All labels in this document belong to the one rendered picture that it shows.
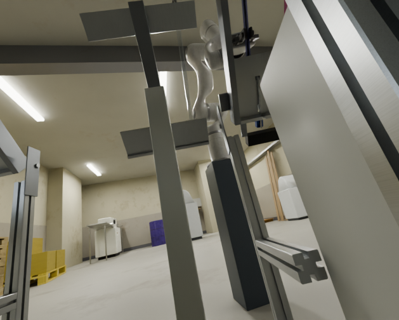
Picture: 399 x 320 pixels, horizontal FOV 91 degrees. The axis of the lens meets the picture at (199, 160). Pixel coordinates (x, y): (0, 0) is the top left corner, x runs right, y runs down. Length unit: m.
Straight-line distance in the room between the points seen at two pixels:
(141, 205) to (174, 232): 9.00
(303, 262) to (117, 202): 9.44
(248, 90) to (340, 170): 0.51
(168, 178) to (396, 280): 0.43
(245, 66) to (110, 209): 9.28
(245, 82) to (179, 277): 0.59
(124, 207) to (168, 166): 9.08
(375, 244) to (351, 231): 0.03
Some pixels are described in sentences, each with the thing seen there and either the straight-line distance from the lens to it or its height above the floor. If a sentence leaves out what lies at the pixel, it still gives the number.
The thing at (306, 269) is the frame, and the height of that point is 0.30.
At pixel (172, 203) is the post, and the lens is 0.51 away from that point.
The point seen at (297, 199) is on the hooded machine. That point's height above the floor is 0.51.
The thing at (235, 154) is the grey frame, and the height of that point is 0.57.
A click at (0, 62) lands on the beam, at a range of 3.72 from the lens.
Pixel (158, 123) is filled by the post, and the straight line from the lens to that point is 0.58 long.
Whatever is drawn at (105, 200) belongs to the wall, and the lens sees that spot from 9.80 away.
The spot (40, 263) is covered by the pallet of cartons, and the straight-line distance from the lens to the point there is 4.73.
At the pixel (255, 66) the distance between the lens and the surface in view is 0.72.
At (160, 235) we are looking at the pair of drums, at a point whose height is 0.32.
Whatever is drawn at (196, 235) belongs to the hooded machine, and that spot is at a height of 0.13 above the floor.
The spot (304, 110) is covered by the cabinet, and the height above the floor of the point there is 0.50.
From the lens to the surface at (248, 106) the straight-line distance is 0.73.
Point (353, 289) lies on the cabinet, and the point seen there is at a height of 0.28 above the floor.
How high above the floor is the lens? 0.39
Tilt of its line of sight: 18 degrees up
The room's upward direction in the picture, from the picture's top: 12 degrees counter-clockwise
